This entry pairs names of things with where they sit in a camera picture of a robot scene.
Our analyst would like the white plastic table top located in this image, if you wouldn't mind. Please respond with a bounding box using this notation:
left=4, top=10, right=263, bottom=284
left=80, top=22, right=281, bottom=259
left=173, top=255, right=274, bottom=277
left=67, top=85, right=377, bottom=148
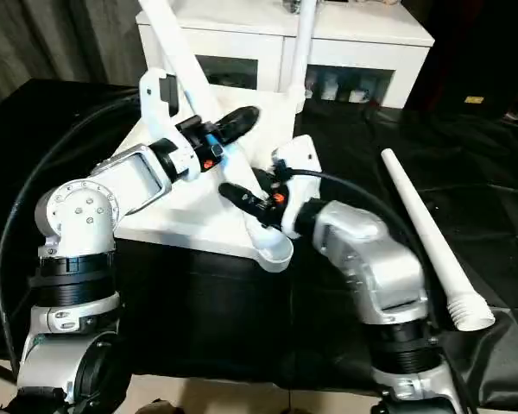
left=114, top=89, right=313, bottom=274

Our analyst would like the grey curtain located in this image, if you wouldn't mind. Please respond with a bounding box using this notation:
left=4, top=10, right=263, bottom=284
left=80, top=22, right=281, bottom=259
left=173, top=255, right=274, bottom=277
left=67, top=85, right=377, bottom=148
left=0, top=0, right=150, bottom=114

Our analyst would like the black mat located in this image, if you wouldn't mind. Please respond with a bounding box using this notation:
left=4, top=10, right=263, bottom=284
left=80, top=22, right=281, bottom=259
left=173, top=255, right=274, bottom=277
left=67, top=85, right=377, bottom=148
left=0, top=77, right=518, bottom=411

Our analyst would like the white cabinet with glass doors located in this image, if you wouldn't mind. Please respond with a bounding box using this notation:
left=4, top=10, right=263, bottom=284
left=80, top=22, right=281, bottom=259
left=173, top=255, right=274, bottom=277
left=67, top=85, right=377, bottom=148
left=136, top=0, right=436, bottom=110

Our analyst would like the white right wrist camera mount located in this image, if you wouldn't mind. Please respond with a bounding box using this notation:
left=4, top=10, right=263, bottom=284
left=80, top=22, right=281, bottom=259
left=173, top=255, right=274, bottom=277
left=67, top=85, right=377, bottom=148
left=269, top=134, right=324, bottom=242

